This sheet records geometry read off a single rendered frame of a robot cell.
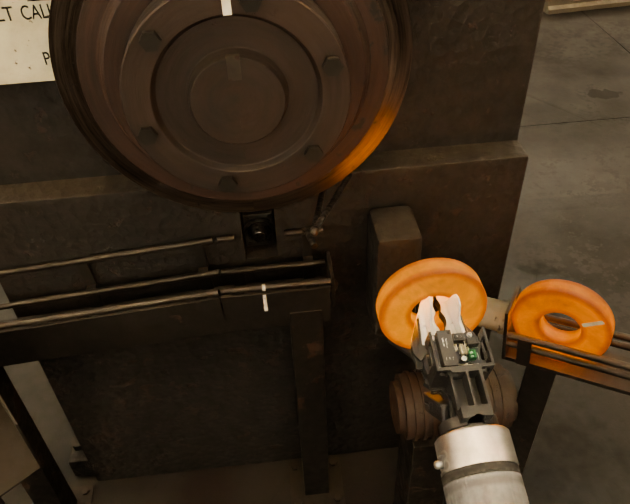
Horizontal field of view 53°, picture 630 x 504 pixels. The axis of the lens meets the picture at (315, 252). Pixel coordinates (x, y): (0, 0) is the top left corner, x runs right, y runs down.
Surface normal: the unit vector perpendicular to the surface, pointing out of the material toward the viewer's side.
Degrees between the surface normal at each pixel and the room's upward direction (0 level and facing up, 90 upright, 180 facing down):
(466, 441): 28
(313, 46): 90
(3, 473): 5
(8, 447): 5
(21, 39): 90
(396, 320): 89
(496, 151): 0
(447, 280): 89
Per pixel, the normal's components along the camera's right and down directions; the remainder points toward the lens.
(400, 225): -0.04, -0.76
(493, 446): 0.23, -0.55
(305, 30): 0.11, 0.65
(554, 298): -0.48, 0.59
